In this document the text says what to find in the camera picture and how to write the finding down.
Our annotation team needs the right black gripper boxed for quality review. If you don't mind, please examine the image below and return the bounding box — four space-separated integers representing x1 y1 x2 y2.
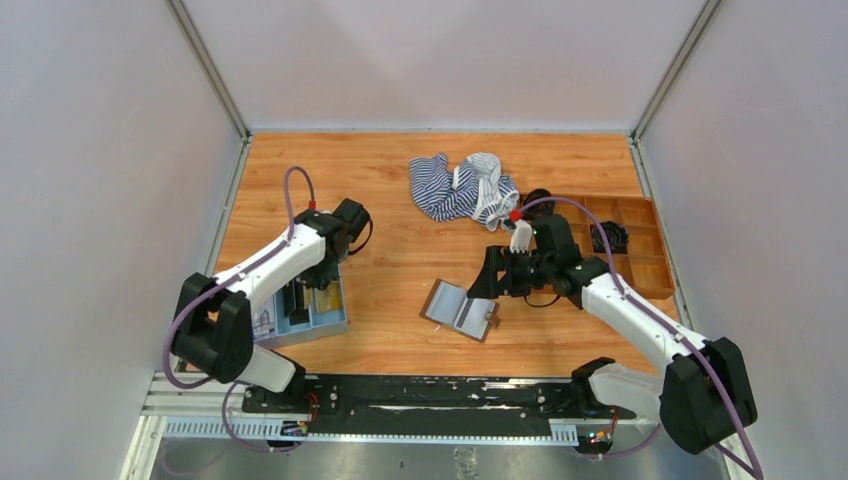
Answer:
468 246 555 300

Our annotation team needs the brown leather card holder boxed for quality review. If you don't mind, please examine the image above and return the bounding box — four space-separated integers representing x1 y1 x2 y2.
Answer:
419 279 501 343

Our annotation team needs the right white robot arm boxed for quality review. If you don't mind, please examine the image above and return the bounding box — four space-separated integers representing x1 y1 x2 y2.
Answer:
467 214 758 454

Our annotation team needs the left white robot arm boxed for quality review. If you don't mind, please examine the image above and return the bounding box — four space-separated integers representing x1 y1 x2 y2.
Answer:
162 198 373 413

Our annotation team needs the gold card in box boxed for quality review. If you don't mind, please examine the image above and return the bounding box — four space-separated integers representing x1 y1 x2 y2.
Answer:
312 282 344 314

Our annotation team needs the black coiled belt top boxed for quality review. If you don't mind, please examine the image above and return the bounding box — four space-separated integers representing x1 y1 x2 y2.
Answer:
521 188 556 220

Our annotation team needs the black coiled belt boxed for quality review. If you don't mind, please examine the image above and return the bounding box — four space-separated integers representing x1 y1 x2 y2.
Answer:
590 221 629 254
521 188 556 220

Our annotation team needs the blue striped cloth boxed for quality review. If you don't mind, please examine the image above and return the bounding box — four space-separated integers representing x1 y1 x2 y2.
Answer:
409 152 520 231

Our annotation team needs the blue plastic organizer box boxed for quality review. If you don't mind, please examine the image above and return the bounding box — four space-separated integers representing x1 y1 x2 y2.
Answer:
252 271 350 349

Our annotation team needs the black coiled belt right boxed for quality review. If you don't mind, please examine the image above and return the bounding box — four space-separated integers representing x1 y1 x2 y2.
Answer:
590 221 629 254

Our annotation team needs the wooden compartment tray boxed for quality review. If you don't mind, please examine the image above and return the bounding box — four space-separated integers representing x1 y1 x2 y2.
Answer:
524 195 675 300

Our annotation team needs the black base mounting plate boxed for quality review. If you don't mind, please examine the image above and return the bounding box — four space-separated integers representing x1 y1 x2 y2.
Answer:
241 374 634 438

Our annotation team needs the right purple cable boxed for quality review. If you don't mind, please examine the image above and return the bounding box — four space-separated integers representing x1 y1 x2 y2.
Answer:
508 195 766 480

